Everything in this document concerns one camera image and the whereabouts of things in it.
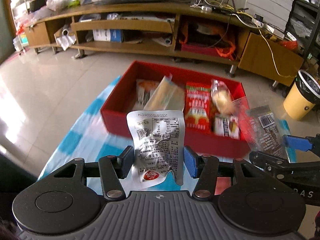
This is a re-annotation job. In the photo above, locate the brown chocolate snack packet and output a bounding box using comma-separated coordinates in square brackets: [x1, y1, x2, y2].
[231, 96, 288, 159]

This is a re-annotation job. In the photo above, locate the small white snack packet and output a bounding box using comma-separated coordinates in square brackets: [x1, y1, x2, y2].
[214, 114, 240, 140]

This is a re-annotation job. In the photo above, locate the silver foil snack packet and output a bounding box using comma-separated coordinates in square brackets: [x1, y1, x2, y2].
[126, 110, 185, 190]

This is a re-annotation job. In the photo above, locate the red biscuit snack box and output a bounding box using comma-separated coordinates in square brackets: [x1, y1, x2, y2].
[184, 82, 210, 132]

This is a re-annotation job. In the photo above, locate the round bun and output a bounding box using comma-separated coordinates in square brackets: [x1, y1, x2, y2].
[211, 79, 234, 115]

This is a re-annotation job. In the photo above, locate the yellow wafer cracker pack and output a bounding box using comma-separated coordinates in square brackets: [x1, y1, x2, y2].
[144, 76, 185, 111]

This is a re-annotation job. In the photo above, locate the white noodle snack packet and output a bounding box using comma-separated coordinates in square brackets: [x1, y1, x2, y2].
[132, 79, 159, 111]

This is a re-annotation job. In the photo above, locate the blue white checkered tablecloth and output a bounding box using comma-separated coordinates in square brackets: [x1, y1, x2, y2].
[37, 75, 298, 196]

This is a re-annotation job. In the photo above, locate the yellow trash bin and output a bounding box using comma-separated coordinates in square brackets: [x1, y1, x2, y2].
[283, 70, 319, 121]

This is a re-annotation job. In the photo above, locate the red storage box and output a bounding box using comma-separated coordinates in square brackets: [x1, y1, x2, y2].
[100, 61, 250, 158]

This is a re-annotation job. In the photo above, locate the white power strip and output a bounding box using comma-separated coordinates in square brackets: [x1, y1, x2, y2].
[251, 18, 285, 40]

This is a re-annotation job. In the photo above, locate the black metal shelf rack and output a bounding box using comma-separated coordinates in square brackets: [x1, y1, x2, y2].
[285, 0, 319, 60]

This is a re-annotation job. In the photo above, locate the orange plastic bag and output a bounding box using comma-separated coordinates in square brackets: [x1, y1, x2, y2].
[178, 21, 236, 60]

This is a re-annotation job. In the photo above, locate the white blue box on shelf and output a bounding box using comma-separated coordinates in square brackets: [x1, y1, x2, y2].
[93, 29, 124, 42]

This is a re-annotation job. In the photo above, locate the wooden TV cabinet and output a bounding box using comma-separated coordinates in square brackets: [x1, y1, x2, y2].
[23, 2, 303, 86]

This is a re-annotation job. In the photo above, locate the yellow cable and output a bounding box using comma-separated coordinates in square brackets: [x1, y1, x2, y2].
[220, 0, 298, 79]

